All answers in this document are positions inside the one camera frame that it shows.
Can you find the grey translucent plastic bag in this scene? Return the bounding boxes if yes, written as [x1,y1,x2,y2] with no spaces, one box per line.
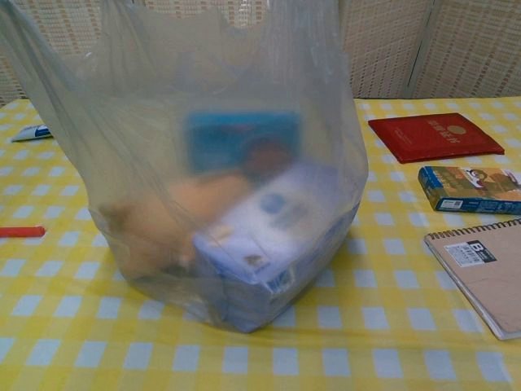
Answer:
[0,0,370,333]

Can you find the blue white tissue pack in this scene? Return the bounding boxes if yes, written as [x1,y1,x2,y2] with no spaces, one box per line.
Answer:
[192,162,361,332]

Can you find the blue snack box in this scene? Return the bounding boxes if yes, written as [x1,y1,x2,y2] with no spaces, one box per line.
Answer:
[184,111,303,177]

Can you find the orange plush toy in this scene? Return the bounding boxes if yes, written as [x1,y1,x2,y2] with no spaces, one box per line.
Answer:
[99,174,250,275]

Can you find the red certificate book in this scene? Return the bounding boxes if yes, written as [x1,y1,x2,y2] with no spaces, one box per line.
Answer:
[367,112,506,165]

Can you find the blue illustrated card box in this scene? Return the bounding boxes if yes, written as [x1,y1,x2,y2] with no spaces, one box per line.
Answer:
[418,165,521,216]

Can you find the yellow white checked tablecloth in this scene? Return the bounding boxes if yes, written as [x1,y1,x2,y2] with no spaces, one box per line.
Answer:
[0,96,521,391]

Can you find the blue white toothpaste tube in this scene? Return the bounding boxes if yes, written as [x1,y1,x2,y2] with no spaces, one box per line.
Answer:
[10,123,54,143]

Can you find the brown spiral notebook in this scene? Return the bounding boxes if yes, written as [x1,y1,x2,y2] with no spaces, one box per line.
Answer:
[423,217,521,341]

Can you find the red pen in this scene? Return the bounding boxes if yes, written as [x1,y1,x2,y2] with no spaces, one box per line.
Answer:
[0,226,46,239]

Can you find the woven folding screen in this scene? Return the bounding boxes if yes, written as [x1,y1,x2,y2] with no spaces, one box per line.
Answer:
[0,0,521,101]

